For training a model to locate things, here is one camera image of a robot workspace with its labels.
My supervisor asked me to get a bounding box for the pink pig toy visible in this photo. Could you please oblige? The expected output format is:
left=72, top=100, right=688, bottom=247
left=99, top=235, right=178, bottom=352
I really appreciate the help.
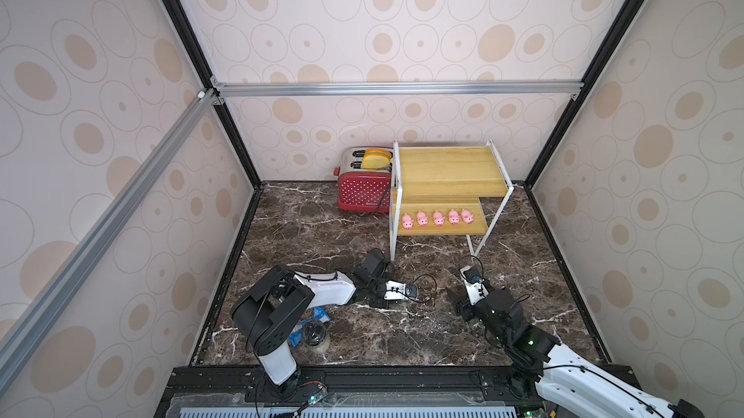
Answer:
left=432, top=211, right=446, bottom=227
left=401, top=214, right=414, bottom=230
left=461, top=209, right=474, bottom=224
left=448, top=210, right=460, bottom=225
left=417, top=211, right=428, bottom=227

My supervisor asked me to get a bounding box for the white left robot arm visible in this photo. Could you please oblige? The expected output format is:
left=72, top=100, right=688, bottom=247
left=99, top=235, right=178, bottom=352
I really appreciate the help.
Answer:
left=230, top=249, right=389, bottom=387

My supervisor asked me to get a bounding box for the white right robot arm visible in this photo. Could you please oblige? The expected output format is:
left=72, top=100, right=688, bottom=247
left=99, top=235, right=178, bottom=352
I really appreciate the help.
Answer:
left=447, top=282, right=703, bottom=417

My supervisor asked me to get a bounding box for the clear tape roll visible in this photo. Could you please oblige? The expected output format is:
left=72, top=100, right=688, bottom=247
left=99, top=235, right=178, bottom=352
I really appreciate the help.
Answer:
left=302, top=321, right=331, bottom=354

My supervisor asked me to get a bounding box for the red polka dot toaster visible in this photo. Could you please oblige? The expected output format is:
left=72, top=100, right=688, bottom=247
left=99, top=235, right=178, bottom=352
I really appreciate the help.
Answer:
left=334, top=147, right=393, bottom=214

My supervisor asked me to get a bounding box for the blue plastic wrapper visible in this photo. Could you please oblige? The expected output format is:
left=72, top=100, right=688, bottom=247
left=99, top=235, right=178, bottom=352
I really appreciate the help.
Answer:
left=289, top=307, right=331, bottom=347

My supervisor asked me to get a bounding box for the white metal wooden shelf rack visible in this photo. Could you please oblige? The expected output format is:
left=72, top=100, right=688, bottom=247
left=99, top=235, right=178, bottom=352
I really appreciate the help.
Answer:
left=389, top=140, right=515, bottom=260

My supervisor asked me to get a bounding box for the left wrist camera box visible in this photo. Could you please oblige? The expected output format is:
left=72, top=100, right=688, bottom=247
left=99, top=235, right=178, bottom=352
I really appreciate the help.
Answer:
left=384, top=280, right=419, bottom=301

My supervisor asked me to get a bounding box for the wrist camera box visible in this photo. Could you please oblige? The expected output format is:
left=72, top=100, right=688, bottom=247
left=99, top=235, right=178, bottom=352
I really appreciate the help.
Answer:
left=384, top=280, right=419, bottom=301
left=459, top=266, right=488, bottom=306

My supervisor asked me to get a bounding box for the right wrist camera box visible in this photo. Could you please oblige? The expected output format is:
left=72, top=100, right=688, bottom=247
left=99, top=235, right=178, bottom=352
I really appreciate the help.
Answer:
left=459, top=266, right=488, bottom=306

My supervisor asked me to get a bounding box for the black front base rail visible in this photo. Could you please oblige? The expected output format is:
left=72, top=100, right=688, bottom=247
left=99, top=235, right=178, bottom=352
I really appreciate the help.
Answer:
left=155, top=366, right=554, bottom=417

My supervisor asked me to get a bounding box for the silver aluminium rail back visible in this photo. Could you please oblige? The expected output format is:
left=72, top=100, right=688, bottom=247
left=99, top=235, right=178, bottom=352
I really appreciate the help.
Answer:
left=216, top=80, right=584, bottom=98

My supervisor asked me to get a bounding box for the silver aluminium rail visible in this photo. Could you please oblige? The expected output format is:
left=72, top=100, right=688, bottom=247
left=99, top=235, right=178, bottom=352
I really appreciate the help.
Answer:
left=216, top=80, right=584, bottom=98
left=1, top=88, right=218, bottom=394

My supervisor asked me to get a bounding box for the silver aluminium rail left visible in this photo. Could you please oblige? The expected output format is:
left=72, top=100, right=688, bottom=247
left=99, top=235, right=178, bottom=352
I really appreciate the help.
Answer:
left=1, top=88, right=218, bottom=394

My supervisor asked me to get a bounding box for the black corner frame post left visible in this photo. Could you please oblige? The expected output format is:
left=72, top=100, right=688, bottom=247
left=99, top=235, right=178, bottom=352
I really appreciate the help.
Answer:
left=161, top=0, right=262, bottom=188

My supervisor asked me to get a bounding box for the black corner frame post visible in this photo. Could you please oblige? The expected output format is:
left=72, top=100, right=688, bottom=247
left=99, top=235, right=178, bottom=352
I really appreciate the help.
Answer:
left=523, top=0, right=647, bottom=191
left=161, top=0, right=262, bottom=188

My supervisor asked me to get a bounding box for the black corner frame post right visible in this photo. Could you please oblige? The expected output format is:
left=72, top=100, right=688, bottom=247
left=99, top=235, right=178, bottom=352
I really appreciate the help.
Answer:
left=523, top=0, right=647, bottom=191

